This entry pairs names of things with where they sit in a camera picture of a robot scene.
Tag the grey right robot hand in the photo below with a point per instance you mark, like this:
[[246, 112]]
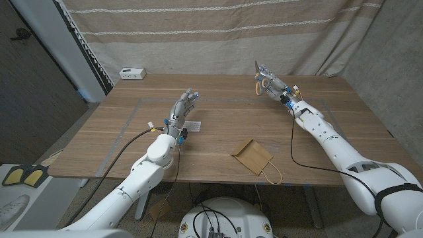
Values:
[[277, 87]]

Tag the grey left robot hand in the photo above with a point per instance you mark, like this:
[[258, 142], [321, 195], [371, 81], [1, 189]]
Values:
[[181, 109]]

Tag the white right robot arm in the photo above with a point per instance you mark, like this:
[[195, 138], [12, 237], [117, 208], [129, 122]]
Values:
[[340, 152]]

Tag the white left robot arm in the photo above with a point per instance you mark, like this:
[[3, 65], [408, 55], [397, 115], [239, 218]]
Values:
[[142, 178]]

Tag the white printed receipt paper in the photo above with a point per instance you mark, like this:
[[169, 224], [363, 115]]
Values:
[[194, 126]]

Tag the small brown floor paper bag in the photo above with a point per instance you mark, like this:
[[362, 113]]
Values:
[[160, 210]]

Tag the white power strip box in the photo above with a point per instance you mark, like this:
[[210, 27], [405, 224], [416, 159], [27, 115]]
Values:
[[132, 73]]

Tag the beige striped curtain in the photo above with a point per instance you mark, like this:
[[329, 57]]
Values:
[[215, 43]]

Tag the white table leg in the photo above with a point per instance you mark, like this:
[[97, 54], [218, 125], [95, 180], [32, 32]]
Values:
[[141, 206]]

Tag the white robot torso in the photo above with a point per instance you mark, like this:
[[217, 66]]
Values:
[[238, 215]]

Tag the grey table leg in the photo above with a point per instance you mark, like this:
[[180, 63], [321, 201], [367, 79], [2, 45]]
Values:
[[313, 208]]

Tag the grey backdrop cloth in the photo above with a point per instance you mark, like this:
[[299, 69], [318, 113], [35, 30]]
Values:
[[396, 39]]

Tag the dark textured door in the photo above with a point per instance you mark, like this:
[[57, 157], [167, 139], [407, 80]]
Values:
[[33, 99]]

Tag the white floor platform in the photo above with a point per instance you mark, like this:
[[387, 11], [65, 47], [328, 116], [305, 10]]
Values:
[[49, 198]]

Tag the yellow black pad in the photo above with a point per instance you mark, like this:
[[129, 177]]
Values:
[[13, 176], [34, 176]]

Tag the white shoe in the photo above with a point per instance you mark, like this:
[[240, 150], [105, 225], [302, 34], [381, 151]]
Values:
[[13, 211]]

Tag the white door frame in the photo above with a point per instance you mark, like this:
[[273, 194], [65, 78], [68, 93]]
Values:
[[59, 43]]

